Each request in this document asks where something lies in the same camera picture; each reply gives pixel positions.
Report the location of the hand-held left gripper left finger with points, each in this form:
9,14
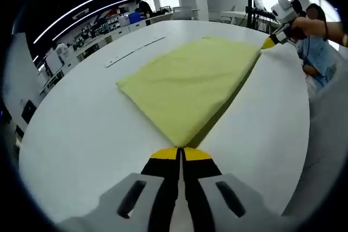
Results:
160,188

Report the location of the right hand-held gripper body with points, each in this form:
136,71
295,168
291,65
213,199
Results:
284,10

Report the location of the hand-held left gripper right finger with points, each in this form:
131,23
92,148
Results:
201,188

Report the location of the yellow garment with coloured sleeves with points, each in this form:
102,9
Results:
190,85

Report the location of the person's right hand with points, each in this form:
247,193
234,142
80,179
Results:
310,27

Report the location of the black monitor stand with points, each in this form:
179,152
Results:
251,3

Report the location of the white desk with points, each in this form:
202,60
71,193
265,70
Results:
236,14

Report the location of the grey office chair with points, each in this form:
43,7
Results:
185,12

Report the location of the blue storage bin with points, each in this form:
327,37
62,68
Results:
135,18

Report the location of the black box at pillar foot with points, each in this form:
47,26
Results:
28,111

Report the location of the long white counter cabinets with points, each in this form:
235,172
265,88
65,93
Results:
114,35

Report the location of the wide white square pillar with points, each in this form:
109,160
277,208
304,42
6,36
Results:
19,80

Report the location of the short ceiling light strip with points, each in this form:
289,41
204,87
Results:
100,10

